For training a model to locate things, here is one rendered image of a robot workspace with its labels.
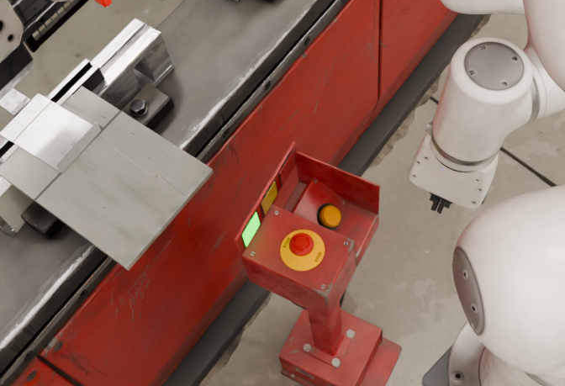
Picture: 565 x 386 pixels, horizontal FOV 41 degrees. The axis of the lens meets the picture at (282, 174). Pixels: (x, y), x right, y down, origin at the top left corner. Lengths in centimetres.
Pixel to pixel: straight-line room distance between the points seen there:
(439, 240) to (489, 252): 155
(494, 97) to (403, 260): 131
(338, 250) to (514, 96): 51
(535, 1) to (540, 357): 24
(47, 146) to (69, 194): 9
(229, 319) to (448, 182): 111
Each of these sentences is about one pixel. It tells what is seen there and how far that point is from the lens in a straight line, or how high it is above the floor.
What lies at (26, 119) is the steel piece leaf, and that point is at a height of 100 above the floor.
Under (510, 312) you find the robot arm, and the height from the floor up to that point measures 140.
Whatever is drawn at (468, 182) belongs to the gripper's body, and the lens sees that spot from 95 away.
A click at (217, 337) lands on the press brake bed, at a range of 196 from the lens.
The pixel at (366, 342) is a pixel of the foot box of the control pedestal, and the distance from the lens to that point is 185.
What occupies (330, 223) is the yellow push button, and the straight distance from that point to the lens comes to 129.
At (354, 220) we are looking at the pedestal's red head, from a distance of 132.
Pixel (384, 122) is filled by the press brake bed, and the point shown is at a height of 5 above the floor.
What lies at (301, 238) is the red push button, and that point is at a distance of 119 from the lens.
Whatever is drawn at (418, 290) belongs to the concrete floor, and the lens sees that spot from 202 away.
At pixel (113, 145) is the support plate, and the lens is 111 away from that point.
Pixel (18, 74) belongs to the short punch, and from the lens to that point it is 111.
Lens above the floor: 189
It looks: 60 degrees down
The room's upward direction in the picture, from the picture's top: 12 degrees counter-clockwise
